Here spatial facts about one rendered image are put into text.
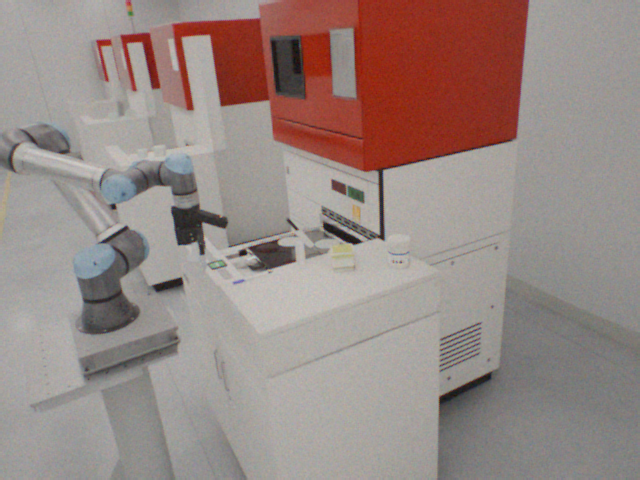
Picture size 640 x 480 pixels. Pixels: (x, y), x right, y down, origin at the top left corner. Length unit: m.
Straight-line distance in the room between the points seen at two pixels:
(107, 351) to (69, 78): 8.17
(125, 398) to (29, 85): 8.07
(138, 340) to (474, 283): 1.41
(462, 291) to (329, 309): 0.97
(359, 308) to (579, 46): 2.01
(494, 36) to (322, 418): 1.46
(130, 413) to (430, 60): 1.56
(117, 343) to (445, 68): 1.41
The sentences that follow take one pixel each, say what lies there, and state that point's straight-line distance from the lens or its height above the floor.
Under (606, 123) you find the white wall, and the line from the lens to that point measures 2.94.
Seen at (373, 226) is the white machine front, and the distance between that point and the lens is 1.87.
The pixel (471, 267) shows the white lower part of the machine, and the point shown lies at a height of 0.70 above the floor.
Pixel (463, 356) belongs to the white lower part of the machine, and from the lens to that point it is 2.46.
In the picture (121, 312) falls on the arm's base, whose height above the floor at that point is 0.91.
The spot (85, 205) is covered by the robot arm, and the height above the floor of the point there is 1.23.
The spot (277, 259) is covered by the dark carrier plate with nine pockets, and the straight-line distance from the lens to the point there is 1.89.
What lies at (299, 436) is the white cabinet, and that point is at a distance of 1.59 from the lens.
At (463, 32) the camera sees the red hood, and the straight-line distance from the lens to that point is 1.95.
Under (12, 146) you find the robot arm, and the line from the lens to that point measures 1.66.
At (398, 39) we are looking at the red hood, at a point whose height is 1.64.
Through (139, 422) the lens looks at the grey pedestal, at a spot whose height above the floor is 0.51.
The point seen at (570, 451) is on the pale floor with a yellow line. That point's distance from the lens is 2.48.
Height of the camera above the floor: 1.67
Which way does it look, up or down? 22 degrees down
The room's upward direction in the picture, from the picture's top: 4 degrees counter-clockwise
